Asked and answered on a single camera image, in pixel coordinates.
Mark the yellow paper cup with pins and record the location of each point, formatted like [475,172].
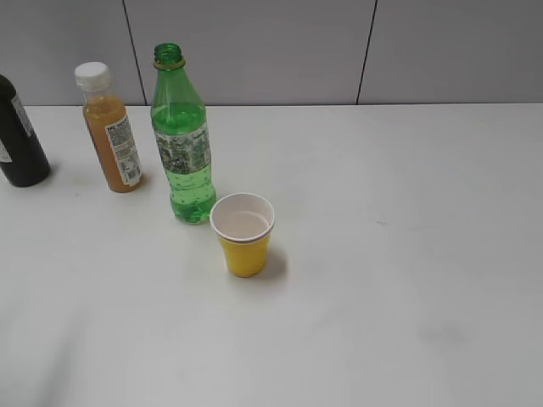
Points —
[243,222]

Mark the green sprite bottle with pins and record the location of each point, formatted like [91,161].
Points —
[181,131]

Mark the orange juice bottle white cap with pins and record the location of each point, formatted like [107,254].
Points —
[109,128]

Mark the dark glass bottle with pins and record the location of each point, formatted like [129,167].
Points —
[23,160]

